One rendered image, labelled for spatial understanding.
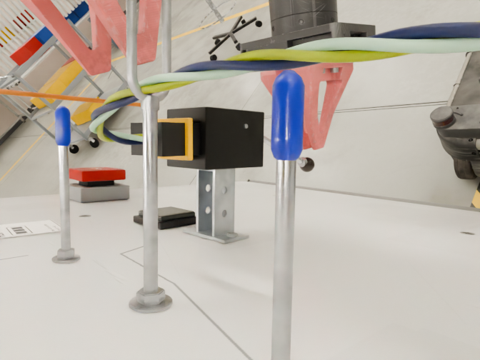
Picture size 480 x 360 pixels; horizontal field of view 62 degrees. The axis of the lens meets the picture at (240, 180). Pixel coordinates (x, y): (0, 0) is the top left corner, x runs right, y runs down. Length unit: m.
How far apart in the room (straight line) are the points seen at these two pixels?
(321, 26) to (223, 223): 0.16
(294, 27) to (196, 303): 0.24
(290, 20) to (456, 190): 1.36
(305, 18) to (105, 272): 0.24
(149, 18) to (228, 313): 0.15
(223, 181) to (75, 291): 0.13
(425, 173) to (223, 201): 1.49
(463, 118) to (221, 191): 1.25
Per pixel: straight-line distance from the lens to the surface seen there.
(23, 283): 0.22
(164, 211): 0.34
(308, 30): 0.33
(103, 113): 0.19
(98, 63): 0.28
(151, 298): 0.17
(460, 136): 1.47
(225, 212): 0.29
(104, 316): 0.17
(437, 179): 1.71
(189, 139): 0.25
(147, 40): 0.23
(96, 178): 0.47
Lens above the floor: 1.26
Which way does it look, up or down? 34 degrees down
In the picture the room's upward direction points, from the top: 41 degrees counter-clockwise
